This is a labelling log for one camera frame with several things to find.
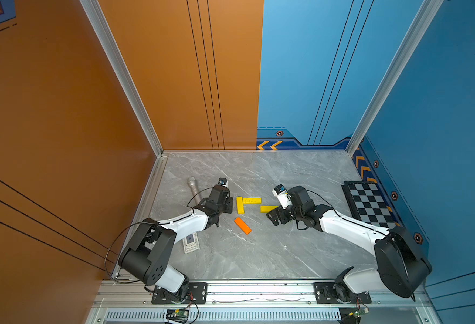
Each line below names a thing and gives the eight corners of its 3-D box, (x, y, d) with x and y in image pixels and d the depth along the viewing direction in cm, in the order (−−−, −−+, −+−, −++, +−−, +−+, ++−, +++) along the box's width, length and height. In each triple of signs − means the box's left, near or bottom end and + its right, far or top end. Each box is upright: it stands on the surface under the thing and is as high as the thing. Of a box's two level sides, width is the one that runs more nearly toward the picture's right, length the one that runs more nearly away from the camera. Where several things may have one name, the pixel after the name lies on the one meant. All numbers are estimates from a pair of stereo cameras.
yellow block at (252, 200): (242, 204, 100) (242, 201, 98) (242, 199, 102) (242, 197, 100) (261, 204, 100) (261, 201, 98) (261, 199, 102) (261, 197, 100)
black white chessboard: (358, 229, 91) (362, 225, 88) (342, 186, 107) (345, 181, 104) (394, 229, 91) (399, 225, 88) (372, 185, 107) (376, 181, 103)
